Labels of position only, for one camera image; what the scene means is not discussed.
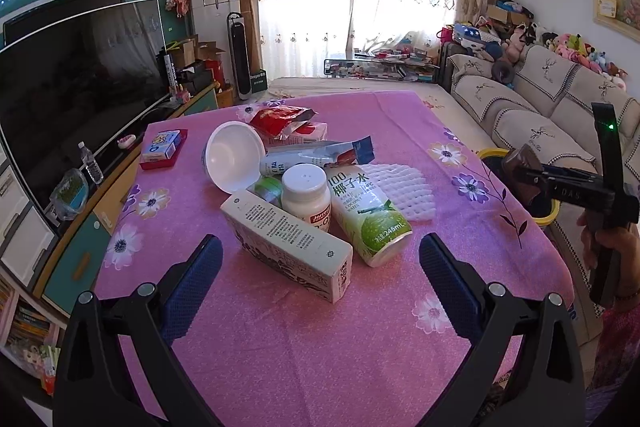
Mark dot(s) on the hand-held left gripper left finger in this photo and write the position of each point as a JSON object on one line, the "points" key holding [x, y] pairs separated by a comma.
{"points": [[200, 277]]}

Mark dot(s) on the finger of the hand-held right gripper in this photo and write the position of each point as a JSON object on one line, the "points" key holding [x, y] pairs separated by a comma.
{"points": [[522, 167]]}

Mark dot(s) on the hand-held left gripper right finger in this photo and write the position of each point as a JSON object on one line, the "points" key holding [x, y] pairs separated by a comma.
{"points": [[445, 287]]}

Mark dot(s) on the yellow rimmed trash bin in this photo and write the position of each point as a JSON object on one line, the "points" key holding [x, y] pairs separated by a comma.
{"points": [[545, 214]]}

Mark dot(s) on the white foam fruit net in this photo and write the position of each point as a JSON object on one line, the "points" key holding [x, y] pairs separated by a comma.
{"points": [[400, 192]]}

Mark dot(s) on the long white sachet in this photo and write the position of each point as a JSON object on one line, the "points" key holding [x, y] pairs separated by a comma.
{"points": [[315, 155]]}

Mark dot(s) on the person's right hand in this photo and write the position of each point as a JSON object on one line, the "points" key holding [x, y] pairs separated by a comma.
{"points": [[627, 239]]}

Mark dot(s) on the beige sofa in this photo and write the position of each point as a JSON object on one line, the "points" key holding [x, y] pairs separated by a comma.
{"points": [[540, 107]]}

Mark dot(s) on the long white carton box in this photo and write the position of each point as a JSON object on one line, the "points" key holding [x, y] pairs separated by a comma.
{"points": [[287, 244]]}

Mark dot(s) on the patterned red rug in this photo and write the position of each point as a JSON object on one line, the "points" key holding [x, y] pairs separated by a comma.
{"points": [[575, 277]]}

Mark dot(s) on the grey neck pillow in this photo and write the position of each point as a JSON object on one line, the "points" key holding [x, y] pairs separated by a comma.
{"points": [[502, 72]]}

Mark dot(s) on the teal wooden television cabinet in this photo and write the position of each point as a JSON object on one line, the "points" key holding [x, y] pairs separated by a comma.
{"points": [[85, 252]]}

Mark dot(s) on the red tray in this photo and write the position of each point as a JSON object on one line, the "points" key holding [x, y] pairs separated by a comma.
{"points": [[165, 162]]}

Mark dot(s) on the white plastic bowl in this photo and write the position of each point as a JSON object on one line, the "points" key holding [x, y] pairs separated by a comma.
{"points": [[235, 157]]}

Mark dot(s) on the row of plush toys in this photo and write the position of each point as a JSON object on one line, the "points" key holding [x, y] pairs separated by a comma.
{"points": [[570, 47]]}

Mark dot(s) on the white pill bottle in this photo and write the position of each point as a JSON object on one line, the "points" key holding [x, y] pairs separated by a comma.
{"points": [[306, 197]]}

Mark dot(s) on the blue and white box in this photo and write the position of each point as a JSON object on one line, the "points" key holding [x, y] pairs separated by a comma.
{"points": [[161, 144]]}

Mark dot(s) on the pink floral tablecloth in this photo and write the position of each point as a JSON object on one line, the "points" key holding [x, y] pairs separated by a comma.
{"points": [[320, 347]]}

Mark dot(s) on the blue star-print bag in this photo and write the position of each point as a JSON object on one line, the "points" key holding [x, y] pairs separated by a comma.
{"points": [[467, 34]]}

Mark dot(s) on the clear plastic bag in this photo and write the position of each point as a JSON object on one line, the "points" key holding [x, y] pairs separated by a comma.
{"points": [[69, 196]]}

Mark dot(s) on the small pink object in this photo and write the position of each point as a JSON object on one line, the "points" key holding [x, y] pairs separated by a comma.
{"points": [[126, 141]]}

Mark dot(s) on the clear water bottle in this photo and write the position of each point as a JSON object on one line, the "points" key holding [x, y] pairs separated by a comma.
{"points": [[91, 164]]}

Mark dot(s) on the person's floral clothing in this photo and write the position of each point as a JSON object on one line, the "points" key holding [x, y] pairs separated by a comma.
{"points": [[617, 347]]}

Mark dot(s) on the glass coffee table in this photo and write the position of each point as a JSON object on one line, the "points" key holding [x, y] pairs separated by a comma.
{"points": [[380, 67]]}

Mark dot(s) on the red snack packet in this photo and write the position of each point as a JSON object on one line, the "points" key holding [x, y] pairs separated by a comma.
{"points": [[277, 119]]}

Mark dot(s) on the shelf of books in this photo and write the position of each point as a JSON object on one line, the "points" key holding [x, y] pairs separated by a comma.
{"points": [[25, 337]]}

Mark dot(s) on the dark green box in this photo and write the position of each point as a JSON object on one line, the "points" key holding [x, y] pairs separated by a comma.
{"points": [[258, 80]]}

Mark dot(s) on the black tower fan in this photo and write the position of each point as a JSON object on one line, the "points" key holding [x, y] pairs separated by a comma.
{"points": [[239, 57]]}

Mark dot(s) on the open cardboard boxes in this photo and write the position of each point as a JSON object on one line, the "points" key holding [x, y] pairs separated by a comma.
{"points": [[192, 52]]}

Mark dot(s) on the black television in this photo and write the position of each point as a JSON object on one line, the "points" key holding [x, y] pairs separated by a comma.
{"points": [[75, 87]]}

